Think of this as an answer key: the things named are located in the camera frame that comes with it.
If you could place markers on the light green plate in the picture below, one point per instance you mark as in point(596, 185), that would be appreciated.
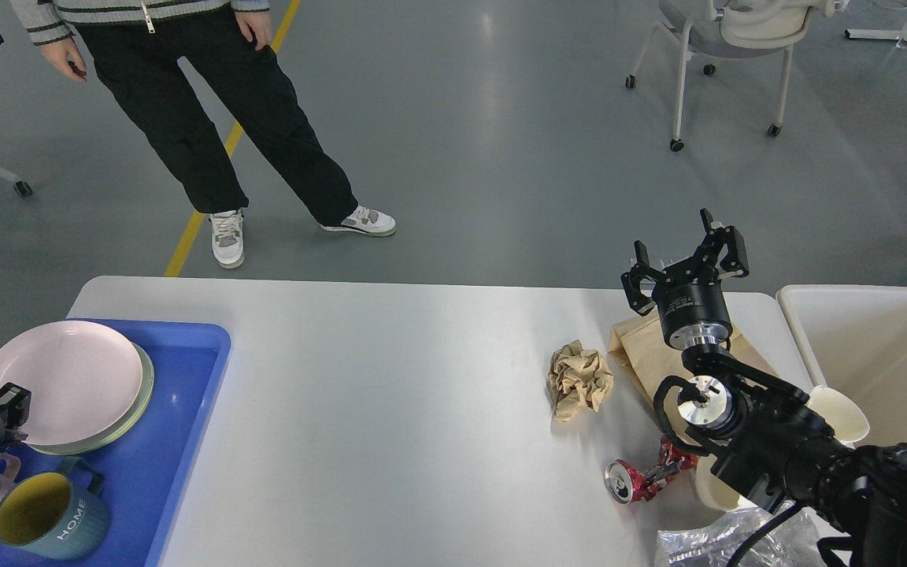
point(120, 427)

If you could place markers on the brown paper bag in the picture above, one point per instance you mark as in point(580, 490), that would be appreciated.
point(638, 345)

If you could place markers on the white paper cup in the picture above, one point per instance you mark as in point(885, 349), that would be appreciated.
point(713, 492)
point(841, 413)

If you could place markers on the person in black trousers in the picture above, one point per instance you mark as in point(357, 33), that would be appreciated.
point(136, 48)

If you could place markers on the blue plastic tray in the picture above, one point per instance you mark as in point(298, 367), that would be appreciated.
point(147, 469)

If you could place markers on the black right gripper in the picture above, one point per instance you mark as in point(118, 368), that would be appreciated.
point(690, 303)

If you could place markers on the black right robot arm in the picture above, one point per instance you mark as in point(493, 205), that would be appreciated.
point(769, 445)

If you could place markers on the crumpled brown paper ball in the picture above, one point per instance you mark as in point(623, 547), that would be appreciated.
point(578, 378)

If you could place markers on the clear plastic bag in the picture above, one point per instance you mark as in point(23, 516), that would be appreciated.
point(791, 544)

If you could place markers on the teal HOME mug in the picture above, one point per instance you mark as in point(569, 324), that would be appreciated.
point(57, 514)

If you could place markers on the cream plastic bin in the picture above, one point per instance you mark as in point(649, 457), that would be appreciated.
point(854, 339)

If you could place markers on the white chair grey seat right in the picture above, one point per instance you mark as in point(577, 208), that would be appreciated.
point(731, 30)

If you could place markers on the crushed red soda can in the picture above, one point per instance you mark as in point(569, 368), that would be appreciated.
point(626, 484)

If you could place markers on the pink plate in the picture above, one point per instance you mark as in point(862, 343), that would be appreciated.
point(82, 377)

